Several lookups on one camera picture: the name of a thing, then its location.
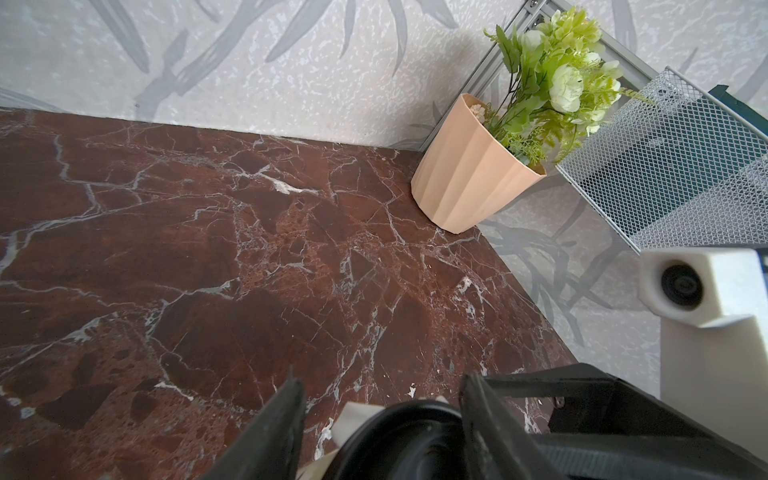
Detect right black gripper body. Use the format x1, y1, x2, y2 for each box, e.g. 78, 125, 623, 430
484, 363, 767, 479

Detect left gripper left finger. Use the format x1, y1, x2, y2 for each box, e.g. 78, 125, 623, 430
203, 378, 306, 480

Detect white wire mesh basket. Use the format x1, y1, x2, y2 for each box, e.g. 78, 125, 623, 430
557, 68, 767, 253

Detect pink flower pot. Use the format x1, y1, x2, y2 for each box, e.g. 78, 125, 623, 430
411, 94, 546, 234

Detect dark green card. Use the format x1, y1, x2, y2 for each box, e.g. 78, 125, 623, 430
709, 85, 768, 135

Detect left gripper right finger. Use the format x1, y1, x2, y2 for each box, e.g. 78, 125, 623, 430
459, 374, 565, 479

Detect printed paper cup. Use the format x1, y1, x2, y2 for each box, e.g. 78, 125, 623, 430
296, 402, 385, 480

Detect green white artificial flowers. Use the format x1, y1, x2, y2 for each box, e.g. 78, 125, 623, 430
483, 7, 654, 173

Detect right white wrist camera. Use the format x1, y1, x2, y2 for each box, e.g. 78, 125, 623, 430
639, 246, 767, 459

